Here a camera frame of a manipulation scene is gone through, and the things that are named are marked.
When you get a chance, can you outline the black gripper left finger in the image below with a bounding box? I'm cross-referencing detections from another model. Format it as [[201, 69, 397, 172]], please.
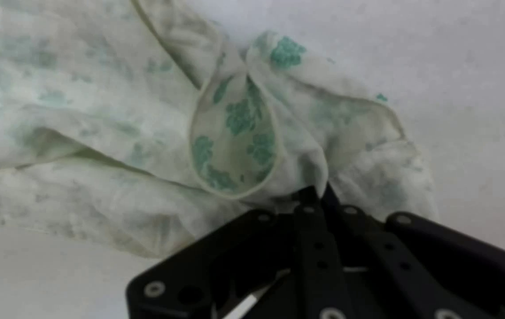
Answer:
[[124, 186, 355, 319]]

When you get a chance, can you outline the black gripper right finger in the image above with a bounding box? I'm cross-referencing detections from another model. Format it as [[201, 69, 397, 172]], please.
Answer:
[[321, 182, 505, 319]]

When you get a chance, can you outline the clear plastic bag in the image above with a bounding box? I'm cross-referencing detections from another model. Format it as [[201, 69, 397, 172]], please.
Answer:
[[0, 0, 443, 260]]

